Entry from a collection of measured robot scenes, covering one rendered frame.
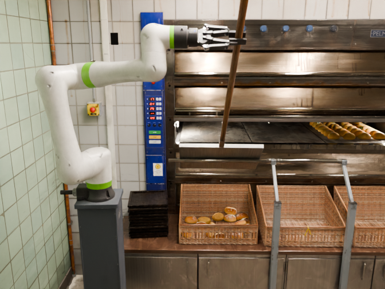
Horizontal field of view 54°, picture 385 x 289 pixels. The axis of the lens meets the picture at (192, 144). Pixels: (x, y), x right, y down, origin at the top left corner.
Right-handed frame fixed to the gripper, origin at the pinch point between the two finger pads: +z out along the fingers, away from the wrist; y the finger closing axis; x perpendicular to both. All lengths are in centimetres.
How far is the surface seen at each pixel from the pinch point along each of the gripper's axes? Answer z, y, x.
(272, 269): 37, 72, -144
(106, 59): -82, -70, -102
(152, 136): -49, -25, -138
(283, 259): 45, 65, -145
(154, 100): -46, -46, -119
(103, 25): -83, -88, -86
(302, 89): 65, -55, -116
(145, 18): -52, -90, -81
